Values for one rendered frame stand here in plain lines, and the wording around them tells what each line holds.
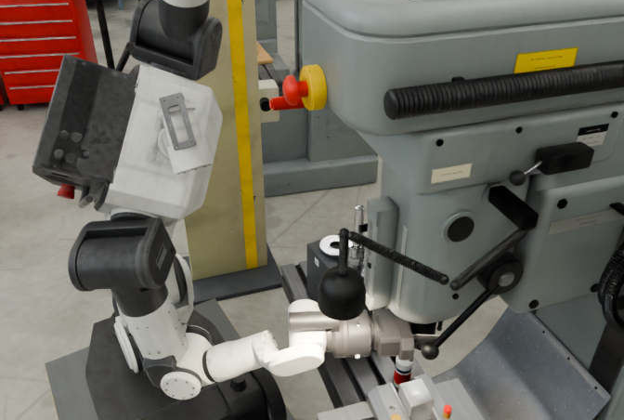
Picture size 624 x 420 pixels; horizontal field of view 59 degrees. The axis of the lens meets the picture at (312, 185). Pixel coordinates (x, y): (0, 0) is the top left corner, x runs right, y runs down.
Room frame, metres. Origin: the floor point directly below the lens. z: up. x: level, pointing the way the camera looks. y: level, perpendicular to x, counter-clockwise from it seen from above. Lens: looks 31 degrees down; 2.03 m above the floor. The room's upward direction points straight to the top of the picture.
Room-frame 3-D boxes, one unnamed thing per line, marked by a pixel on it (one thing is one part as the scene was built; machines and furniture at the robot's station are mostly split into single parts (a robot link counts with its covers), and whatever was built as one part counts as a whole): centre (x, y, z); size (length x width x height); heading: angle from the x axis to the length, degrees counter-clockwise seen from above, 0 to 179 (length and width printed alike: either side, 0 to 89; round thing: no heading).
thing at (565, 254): (0.84, -0.40, 1.47); 0.24 x 0.19 x 0.26; 19
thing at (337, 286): (0.62, -0.05, 1.48); 0.07 x 0.07 x 0.06
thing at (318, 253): (1.16, -0.09, 1.02); 0.22 x 0.12 x 0.20; 29
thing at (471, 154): (0.79, -0.26, 1.68); 0.34 x 0.24 x 0.10; 109
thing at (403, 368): (0.91, -0.22, 0.97); 0.04 x 0.04 x 0.11
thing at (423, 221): (0.78, -0.22, 1.47); 0.21 x 0.19 x 0.32; 19
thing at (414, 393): (0.77, -0.22, 1.03); 0.06 x 0.05 x 0.06; 16
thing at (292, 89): (0.70, 0.02, 1.76); 0.04 x 0.03 x 0.04; 19
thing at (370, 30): (0.78, -0.23, 1.81); 0.47 x 0.26 x 0.16; 109
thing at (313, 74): (0.71, 0.00, 1.76); 0.06 x 0.02 x 0.06; 19
